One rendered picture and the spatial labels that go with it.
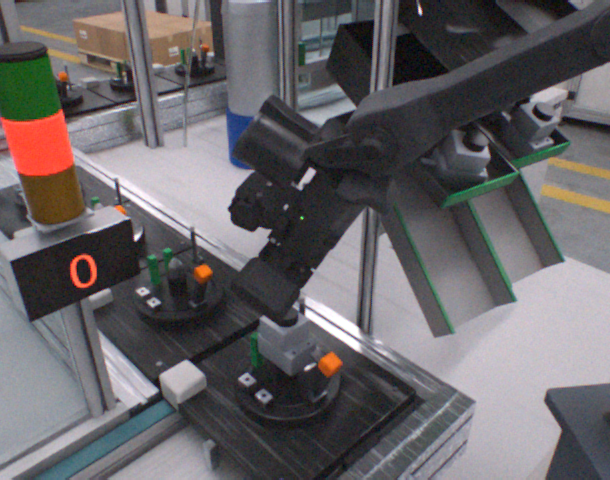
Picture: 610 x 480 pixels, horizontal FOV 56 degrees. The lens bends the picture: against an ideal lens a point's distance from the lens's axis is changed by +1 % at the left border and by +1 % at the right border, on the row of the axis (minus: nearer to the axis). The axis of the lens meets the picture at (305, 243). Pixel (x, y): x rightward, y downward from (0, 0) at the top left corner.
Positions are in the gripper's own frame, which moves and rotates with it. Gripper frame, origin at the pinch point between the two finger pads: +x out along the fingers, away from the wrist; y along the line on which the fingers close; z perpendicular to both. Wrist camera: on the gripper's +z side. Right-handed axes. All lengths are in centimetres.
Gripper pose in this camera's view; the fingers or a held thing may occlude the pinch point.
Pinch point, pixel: (284, 266)
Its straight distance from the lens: 65.0
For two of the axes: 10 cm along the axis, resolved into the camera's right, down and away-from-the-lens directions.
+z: -8.0, -6.0, 0.1
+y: -4.7, 6.1, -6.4
